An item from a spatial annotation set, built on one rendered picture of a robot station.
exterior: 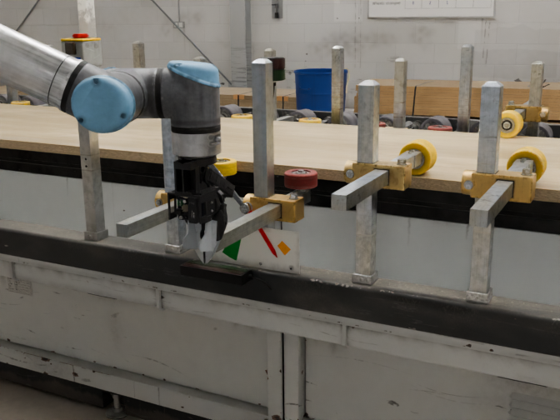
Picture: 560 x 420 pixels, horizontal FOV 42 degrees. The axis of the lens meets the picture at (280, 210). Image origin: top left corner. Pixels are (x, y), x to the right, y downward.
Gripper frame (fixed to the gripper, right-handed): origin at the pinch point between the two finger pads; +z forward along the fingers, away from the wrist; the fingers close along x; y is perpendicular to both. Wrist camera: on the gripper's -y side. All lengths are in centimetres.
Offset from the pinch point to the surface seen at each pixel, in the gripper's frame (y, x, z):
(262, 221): -19.7, 1.5, -1.9
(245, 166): -51, -20, -6
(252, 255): -28.7, -6.0, 9.6
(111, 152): -51, -65, -6
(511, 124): -114, 36, -12
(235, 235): -8.3, 1.5, -1.9
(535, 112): -138, 39, -13
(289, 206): -28.7, 3.6, -3.3
